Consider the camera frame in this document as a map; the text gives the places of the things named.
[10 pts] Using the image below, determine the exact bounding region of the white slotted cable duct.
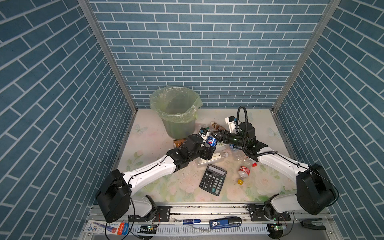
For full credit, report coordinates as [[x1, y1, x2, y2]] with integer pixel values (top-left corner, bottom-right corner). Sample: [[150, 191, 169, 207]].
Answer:
[[132, 224, 270, 237]]

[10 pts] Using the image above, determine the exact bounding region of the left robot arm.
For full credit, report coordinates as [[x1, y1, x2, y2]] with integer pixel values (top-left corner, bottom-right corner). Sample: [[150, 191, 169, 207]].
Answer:
[[95, 134, 216, 224]]

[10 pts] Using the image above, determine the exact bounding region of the square tea bottle white cap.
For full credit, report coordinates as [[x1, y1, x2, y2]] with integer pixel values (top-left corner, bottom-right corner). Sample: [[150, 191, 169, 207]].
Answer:
[[198, 152, 229, 166]]

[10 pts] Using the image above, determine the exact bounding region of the crushed Pepsi bottle blue cap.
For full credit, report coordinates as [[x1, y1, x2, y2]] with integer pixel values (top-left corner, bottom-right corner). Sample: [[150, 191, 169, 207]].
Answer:
[[206, 136, 217, 148]]

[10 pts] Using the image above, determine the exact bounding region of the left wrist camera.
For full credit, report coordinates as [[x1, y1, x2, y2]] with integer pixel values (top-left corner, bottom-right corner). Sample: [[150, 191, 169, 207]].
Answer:
[[199, 128, 210, 136]]

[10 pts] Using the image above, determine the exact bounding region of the aluminium frame rail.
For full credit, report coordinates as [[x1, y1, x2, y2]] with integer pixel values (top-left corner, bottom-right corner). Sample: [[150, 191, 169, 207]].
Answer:
[[79, 203, 342, 240]]

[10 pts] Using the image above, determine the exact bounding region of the brown cafe bottle white swirl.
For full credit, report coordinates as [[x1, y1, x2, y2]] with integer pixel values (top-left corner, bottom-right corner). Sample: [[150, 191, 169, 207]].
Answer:
[[211, 121, 227, 132]]

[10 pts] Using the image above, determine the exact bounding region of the Pocari Sweat blue label bottle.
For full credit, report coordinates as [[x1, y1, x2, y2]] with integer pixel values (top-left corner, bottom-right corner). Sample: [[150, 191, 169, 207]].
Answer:
[[230, 145, 241, 152]]

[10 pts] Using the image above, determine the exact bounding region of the crushed red bottle yellow cap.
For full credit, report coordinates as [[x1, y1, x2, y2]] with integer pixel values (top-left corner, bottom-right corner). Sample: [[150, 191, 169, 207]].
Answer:
[[237, 166, 251, 185]]

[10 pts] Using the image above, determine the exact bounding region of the blue marker pen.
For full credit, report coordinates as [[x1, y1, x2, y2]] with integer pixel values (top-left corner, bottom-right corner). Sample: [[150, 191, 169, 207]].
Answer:
[[174, 219, 201, 225]]

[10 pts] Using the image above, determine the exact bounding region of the black desk calculator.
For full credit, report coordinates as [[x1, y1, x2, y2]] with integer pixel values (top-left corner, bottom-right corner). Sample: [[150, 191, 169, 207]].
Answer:
[[199, 164, 227, 197]]

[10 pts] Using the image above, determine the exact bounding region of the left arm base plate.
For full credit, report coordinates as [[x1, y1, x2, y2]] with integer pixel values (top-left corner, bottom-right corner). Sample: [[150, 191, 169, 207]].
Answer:
[[129, 206, 171, 223]]

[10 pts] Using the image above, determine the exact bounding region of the green plastic bin liner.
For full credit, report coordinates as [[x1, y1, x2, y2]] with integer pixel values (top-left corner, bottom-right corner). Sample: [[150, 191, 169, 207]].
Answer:
[[150, 86, 203, 124]]

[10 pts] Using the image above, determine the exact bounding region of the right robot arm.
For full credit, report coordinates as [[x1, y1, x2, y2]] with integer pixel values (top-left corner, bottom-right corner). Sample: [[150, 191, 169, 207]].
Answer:
[[212, 123, 340, 218]]

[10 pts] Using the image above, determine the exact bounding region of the toothpaste box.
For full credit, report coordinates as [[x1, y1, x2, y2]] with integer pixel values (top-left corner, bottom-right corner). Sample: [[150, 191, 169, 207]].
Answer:
[[84, 220, 130, 236]]

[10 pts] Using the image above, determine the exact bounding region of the black spare gripper finger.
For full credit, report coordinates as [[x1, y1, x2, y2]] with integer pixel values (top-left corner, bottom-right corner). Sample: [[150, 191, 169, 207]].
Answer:
[[300, 219, 326, 231]]

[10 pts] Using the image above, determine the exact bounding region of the clear bottle red label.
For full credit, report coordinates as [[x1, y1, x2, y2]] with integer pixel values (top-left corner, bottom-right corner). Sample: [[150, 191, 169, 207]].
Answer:
[[239, 154, 258, 168]]

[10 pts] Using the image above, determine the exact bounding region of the brown coffee bottle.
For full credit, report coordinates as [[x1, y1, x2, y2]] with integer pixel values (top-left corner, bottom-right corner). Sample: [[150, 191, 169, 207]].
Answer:
[[173, 139, 186, 148]]

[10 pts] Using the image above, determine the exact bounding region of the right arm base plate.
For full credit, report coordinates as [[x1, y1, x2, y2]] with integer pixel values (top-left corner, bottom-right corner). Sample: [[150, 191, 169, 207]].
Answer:
[[246, 204, 291, 222]]

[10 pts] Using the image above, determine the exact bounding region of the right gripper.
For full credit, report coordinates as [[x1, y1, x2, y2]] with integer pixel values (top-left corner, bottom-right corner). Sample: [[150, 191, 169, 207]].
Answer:
[[211, 129, 248, 149]]

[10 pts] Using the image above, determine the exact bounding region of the blue box cutter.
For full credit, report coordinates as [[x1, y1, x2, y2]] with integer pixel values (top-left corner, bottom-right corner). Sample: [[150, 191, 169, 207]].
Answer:
[[209, 217, 243, 230]]

